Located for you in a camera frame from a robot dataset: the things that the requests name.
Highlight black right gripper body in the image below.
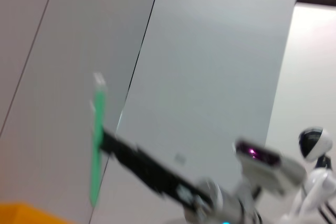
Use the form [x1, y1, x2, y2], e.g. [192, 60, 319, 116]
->
[122, 144, 201, 211]

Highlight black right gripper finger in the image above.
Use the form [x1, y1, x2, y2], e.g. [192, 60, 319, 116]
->
[100, 129, 138, 167]

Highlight green utility knife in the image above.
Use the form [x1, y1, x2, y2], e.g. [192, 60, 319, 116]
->
[88, 71, 109, 208]

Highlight yellow plastic bin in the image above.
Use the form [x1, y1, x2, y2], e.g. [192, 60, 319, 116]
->
[0, 201, 92, 224]

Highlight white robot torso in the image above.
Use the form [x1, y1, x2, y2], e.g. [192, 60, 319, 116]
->
[279, 155, 336, 224]

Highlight white robot head black visor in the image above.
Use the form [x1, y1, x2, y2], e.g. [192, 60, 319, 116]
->
[297, 126, 333, 163]

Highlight grey wall socket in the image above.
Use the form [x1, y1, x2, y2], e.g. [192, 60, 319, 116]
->
[174, 152, 186, 165]

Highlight white black wrist camera box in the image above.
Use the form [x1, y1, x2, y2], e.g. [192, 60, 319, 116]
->
[233, 138, 307, 196]

